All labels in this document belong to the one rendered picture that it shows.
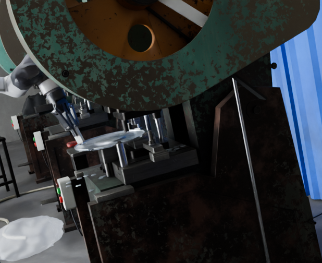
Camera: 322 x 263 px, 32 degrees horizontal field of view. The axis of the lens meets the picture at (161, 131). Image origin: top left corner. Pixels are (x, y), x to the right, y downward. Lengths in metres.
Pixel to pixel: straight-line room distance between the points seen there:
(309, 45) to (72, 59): 1.64
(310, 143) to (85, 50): 1.90
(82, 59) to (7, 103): 7.09
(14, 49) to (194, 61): 1.86
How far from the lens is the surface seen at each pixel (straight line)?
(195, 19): 1.90
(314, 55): 3.11
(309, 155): 3.39
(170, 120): 2.47
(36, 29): 1.76
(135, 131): 2.36
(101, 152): 2.24
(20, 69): 2.31
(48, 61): 1.76
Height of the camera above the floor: 1.17
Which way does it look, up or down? 10 degrees down
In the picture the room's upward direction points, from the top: 12 degrees counter-clockwise
